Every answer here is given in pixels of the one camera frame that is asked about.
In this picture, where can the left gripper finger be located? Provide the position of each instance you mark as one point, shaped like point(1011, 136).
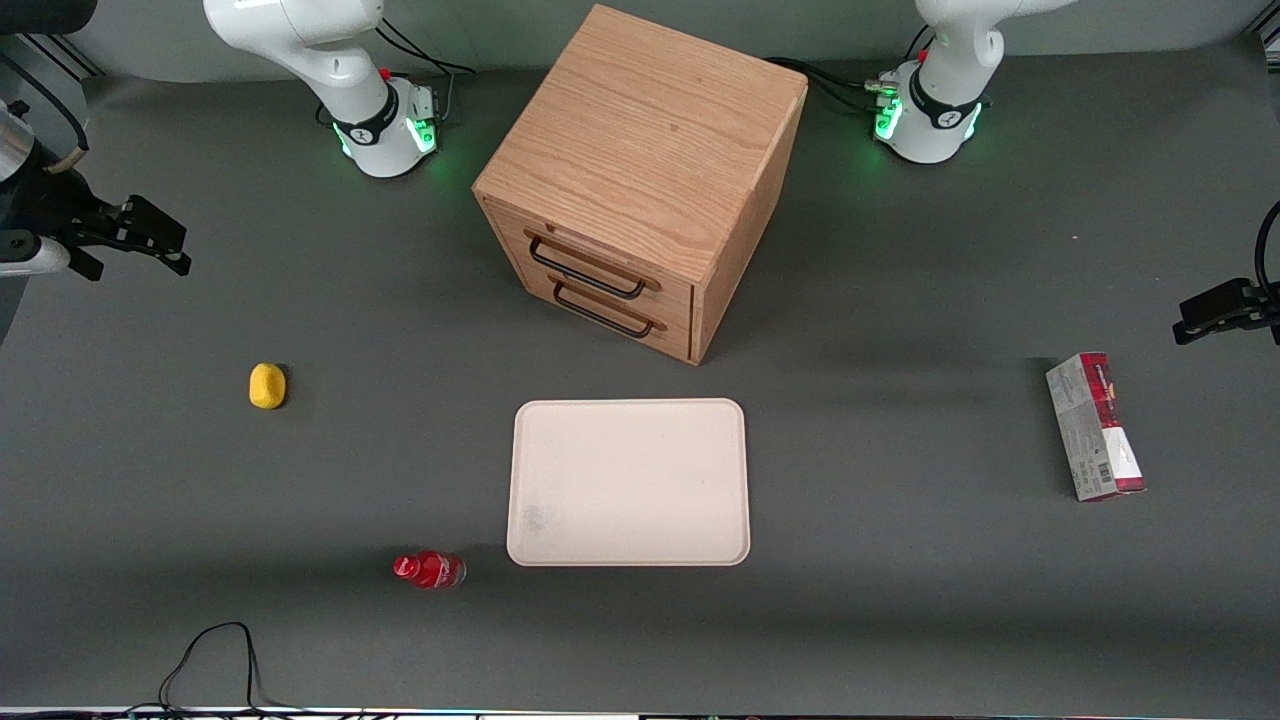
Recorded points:
point(1212, 326)
point(1215, 300)

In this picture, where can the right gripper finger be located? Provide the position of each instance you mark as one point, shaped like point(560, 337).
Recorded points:
point(172, 263)
point(150, 225)

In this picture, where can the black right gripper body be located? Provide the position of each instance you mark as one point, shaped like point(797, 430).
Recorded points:
point(48, 205)

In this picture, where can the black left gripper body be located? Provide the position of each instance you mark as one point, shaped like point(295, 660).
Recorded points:
point(1262, 300)

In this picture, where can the red coke bottle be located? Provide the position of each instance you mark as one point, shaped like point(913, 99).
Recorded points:
point(432, 569)

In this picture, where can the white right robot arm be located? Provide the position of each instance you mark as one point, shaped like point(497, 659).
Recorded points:
point(340, 70)

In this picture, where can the beige plastic tray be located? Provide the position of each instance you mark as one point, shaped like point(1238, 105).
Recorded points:
point(630, 485)

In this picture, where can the yellow lemon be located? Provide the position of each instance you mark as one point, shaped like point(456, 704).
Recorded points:
point(267, 386)

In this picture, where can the red grey carton box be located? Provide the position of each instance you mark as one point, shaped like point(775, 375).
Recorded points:
point(1092, 428)

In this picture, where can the wooden drawer cabinet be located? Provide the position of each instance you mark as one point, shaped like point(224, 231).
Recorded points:
point(650, 130)

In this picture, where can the aluminium frame rail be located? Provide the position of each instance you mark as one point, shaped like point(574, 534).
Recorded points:
point(62, 58)

